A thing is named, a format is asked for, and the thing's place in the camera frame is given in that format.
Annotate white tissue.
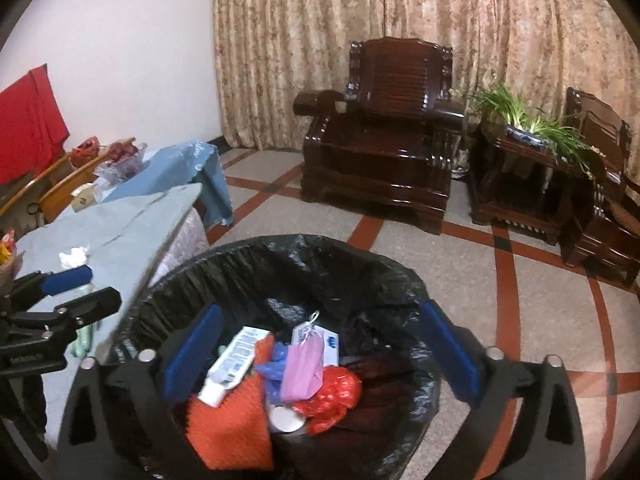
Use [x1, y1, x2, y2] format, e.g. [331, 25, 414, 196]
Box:
[58, 246, 89, 270]

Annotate blue plastic bag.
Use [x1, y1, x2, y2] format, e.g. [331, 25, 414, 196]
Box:
[255, 341, 288, 405]

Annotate red plastic bag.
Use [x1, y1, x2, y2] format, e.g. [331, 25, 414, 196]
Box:
[293, 366, 362, 436]
[70, 136, 101, 169]

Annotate green rubber glove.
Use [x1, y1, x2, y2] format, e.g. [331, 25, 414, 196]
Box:
[70, 283, 101, 360]

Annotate black trash bin bag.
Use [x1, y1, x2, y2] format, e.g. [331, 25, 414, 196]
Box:
[107, 234, 439, 479]

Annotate light wooden tv cabinet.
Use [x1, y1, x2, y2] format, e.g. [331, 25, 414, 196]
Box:
[1, 138, 136, 236]

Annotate grey-blue table cloth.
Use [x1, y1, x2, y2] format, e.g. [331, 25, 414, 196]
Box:
[12, 181, 212, 449]

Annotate tissue box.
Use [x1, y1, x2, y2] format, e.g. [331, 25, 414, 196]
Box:
[70, 183, 102, 212]

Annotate orange sponge cloth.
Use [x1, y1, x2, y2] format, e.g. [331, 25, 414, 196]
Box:
[186, 333, 274, 470]

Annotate white tube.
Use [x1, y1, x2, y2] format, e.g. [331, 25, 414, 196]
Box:
[198, 326, 269, 408]

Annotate glass fruit bowl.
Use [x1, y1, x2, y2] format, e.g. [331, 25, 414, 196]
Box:
[93, 143, 146, 185]

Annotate red plastic bag on cabinet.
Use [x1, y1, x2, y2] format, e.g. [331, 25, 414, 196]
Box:
[70, 136, 101, 169]

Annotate red cloth cover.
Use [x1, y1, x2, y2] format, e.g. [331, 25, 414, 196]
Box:
[0, 64, 70, 184]

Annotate red apples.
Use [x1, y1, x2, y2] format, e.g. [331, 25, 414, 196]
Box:
[107, 142, 139, 162]

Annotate blue plastic table cover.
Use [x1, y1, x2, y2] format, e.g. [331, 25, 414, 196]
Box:
[98, 141, 233, 229]

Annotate dark wooden armchair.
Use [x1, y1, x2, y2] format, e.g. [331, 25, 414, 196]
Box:
[293, 37, 465, 234]
[560, 87, 639, 288]

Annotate dark wooden side table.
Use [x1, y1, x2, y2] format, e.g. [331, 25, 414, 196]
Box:
[468, 120, 588, 245]

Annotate green potted plant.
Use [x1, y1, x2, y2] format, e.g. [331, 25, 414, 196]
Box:
[449, 84, 591, 178]

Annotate beige patterned curtain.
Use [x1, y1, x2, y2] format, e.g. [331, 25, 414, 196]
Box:
[212, 0, 639, 150]

